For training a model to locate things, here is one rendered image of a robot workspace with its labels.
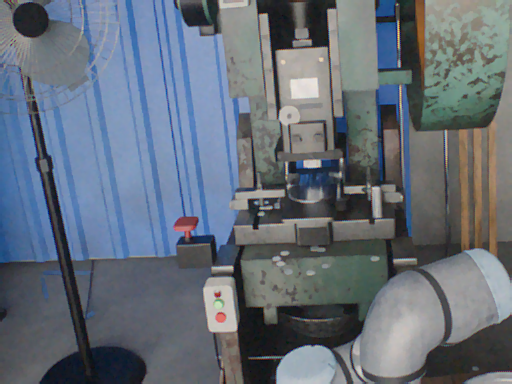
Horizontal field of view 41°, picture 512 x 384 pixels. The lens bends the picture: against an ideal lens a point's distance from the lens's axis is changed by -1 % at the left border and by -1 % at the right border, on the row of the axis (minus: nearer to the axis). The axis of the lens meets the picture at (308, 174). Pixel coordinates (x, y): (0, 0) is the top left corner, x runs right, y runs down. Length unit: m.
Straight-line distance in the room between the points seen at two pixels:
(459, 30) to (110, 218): 2.30
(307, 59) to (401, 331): 1.00
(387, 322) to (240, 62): 0.99
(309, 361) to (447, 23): 0.75
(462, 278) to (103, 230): 2.66
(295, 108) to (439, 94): 0.43
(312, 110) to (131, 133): 1.56
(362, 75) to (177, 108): 1.53
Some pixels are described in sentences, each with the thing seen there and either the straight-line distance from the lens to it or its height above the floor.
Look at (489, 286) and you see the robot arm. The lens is 1.02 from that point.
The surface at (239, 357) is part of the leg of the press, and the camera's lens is 1.92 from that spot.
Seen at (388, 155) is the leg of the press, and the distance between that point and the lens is 2.21.
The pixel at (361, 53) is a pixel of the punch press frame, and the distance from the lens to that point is 1.75.
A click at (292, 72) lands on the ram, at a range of 1.81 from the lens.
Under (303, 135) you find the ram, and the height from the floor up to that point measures 0.94.
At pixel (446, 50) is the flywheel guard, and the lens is 1.51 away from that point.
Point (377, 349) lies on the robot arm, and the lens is 0.98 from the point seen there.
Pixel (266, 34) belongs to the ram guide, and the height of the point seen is 1.22.
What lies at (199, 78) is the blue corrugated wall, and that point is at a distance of 3.11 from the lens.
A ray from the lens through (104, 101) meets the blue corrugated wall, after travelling 3.26.
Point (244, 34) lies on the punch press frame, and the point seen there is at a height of 1.22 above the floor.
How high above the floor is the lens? 1.44
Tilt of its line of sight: 19 degrees down
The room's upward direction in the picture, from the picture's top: 5 degrees counter-clockwise
